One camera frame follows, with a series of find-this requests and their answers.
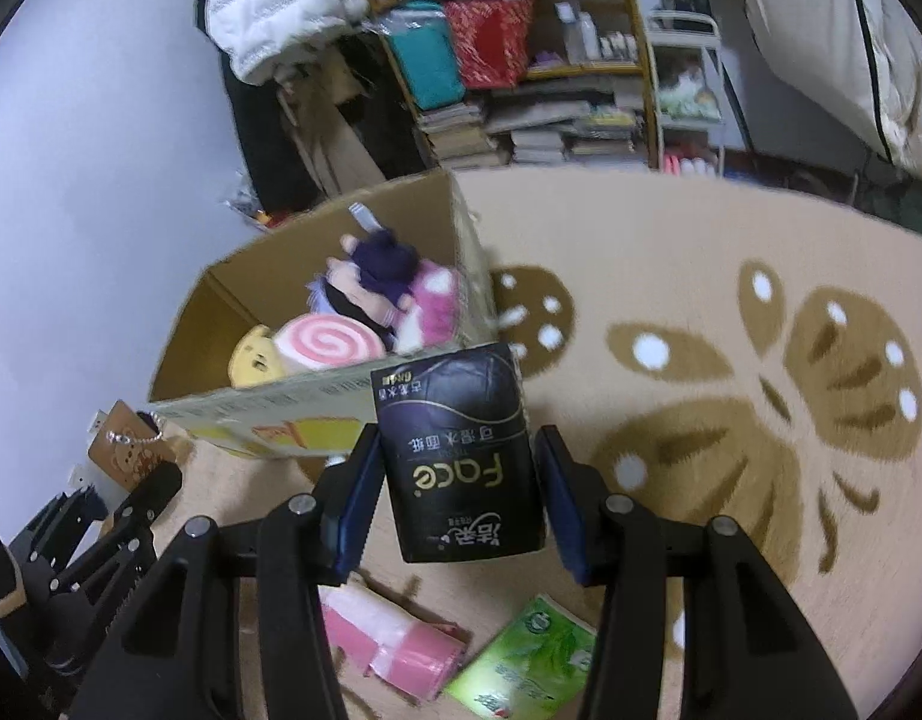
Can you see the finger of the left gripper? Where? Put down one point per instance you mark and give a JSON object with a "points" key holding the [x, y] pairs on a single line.
{"points": [[151, 496]]}

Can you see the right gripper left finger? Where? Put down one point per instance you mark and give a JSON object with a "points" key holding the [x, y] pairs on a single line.
{"points": [[173, 651]]}

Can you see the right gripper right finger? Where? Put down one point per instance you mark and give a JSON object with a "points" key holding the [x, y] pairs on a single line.
{"points": [[749, 652]]}

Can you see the brown bear keychain card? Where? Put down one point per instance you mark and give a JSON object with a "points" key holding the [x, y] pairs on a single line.
{"points": [[127, 447]]}

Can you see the yellow plush dog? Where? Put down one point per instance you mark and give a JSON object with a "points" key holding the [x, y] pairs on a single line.
{"points": [[255, 360]]}

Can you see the pink swirl roll plush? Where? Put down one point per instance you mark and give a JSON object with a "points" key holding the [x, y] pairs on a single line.
{"points": [[318, 342]]}

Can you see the green tissue pack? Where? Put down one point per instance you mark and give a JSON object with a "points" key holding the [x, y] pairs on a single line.
{"points": [[531, 668]]}

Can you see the purple plush doll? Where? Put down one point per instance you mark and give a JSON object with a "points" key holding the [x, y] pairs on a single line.
{"points": [[371, 283]]}

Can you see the black tissue pack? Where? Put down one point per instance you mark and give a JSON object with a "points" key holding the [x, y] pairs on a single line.
{"points": [[458, 458]]}

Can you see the pink plush bear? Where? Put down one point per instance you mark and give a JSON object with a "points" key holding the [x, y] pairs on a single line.
{"points": [[431, 319]]}

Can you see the cardboard box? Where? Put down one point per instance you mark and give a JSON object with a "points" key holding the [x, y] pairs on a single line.
{"points": [[266, 283]]}

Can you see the beige patterned rug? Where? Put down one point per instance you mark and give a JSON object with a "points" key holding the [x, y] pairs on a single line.
{"points": [[712, 347]]}

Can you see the black coat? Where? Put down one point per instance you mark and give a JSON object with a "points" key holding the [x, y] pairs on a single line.
{"points": [[279, 177]]}

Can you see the teal bag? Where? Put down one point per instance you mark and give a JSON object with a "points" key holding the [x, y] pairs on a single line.
{"points": [[419, 36]]}

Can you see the white rolling cart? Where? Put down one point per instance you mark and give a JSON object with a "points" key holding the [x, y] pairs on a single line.
{"points": [[690, 102]]}

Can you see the red gift bag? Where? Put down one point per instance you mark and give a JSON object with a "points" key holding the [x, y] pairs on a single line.
{"points": [[490, 41]]}

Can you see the wooden bookshelf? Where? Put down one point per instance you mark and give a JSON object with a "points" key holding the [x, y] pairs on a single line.
{"points": [[589, 76]]}

